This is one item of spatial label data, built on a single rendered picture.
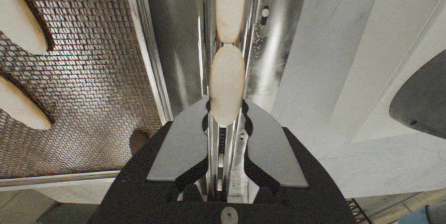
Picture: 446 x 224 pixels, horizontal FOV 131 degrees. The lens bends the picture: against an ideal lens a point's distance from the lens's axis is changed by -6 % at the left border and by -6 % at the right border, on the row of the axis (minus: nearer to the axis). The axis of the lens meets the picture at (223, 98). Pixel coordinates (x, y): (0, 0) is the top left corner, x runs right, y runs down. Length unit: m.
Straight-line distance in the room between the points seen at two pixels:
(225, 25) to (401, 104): 0.28
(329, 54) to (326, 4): 0.08
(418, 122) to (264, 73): 0.25
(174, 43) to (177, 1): 0.06
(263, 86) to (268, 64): 0.04
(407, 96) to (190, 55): 0.34
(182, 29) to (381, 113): 0.36
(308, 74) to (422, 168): 0.69
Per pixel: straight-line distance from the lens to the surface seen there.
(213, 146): 0.32
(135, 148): 0.28
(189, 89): 0.26
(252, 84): 0.20
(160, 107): 0.21
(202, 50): 0.18
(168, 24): 0.24
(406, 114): 0.32
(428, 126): 0.35
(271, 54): 0.19
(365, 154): 0.60
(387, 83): 0.29
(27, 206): 2.98
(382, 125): 0.36
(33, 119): 0.32
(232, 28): 0.18
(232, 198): 0.54
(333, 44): 0.29
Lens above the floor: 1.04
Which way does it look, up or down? 60 degrees down
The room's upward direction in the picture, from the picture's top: 178 degrees counter-clockwise
